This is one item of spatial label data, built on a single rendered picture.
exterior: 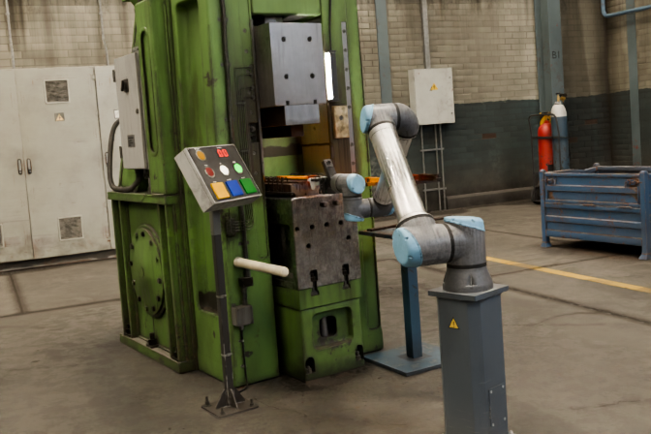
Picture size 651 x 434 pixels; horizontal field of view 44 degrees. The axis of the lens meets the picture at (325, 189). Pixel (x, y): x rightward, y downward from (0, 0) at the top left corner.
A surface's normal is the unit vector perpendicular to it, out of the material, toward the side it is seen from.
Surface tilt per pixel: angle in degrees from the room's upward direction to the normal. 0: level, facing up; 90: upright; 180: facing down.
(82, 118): 90
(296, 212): 90
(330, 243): 90
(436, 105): 90
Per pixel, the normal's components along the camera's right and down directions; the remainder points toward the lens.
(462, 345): -0.72, 0.11
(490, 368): 0.69, 0.00
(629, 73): -0.91, 0.10
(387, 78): 0.40, 0.04
